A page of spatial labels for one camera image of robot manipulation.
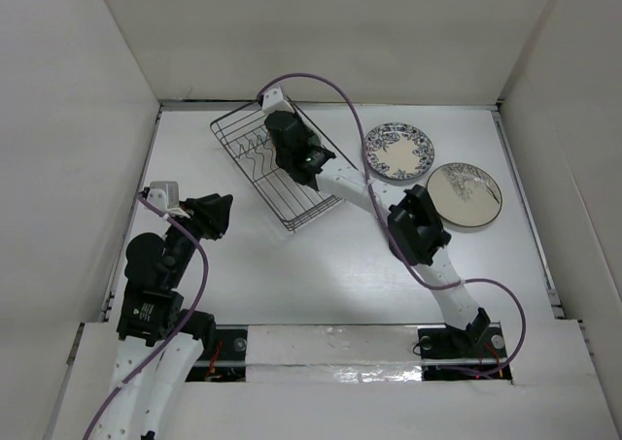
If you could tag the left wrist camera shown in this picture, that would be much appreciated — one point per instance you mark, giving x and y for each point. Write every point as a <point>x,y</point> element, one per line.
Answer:
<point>163,195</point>

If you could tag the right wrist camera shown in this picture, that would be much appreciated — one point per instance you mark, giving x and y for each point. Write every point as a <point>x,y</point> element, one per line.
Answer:
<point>275,100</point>

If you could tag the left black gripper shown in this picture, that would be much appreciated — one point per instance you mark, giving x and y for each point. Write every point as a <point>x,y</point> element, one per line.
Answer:
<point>209,213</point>

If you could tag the blue floral round plate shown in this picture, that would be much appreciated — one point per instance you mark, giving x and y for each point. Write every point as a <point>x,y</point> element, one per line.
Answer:
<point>398,151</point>

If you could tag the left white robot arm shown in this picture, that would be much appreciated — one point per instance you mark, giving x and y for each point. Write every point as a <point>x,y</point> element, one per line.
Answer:
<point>159,339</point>

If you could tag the cream tree pattern plate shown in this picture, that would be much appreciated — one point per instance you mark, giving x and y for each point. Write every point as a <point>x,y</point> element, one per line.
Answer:
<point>464,194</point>

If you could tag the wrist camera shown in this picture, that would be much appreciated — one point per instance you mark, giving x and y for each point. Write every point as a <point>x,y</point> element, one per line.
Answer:
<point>163,195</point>
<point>275,100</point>

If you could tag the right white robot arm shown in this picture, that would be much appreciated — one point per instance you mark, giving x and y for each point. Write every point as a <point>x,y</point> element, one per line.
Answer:
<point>412,225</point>

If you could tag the silver taped front rail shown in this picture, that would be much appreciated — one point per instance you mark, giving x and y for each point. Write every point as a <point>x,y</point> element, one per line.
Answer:
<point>349,354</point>

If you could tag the grey wire dish rack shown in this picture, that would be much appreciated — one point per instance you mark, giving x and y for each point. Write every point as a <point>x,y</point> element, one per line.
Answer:
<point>243,135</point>

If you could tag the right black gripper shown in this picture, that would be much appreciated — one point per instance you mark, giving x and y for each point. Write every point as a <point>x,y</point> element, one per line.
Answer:
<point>306,132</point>

